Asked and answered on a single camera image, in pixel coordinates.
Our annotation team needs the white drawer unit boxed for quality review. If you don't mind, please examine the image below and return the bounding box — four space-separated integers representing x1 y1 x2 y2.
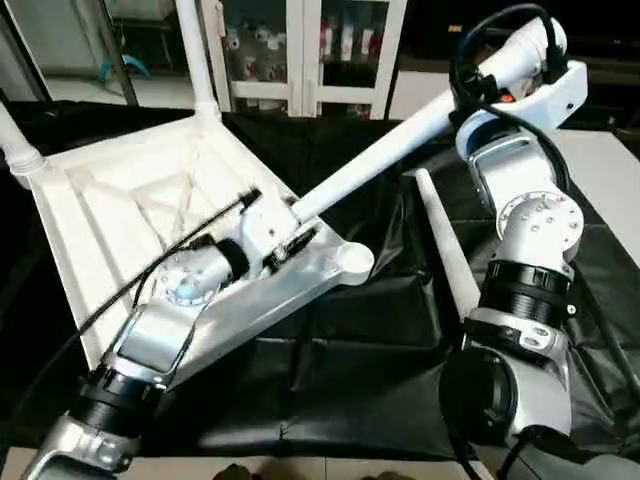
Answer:
388 70 456 121

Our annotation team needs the white glass-door cabinet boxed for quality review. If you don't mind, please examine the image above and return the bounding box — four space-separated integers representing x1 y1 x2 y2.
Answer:
200 0 409 119

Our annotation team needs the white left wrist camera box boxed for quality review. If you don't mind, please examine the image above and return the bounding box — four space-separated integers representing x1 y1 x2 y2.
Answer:
225 190 301 276

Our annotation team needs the white plastic table top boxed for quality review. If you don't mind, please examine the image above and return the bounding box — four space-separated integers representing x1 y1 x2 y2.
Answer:
25 105 376 371

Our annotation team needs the white plastic table leg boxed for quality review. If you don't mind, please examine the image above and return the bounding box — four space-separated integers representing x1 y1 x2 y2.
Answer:
414 168 483 323
288 60 501 223
0 100 48 179
174 0 223 121

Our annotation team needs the white flat panel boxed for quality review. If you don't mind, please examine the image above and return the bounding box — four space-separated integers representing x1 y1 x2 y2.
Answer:
545 128 640 241

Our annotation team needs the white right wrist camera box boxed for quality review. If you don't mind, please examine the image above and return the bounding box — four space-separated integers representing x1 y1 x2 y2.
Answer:
470 15 589 129

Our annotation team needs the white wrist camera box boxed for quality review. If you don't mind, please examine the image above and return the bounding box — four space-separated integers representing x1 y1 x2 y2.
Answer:
470 15 589 129
225 190 301 276

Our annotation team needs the blue metal stand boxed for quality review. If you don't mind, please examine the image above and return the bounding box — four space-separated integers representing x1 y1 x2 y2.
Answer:
100 50 151 81

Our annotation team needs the black work mat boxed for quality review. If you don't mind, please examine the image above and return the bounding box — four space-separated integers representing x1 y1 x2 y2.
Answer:
0 95 640 461

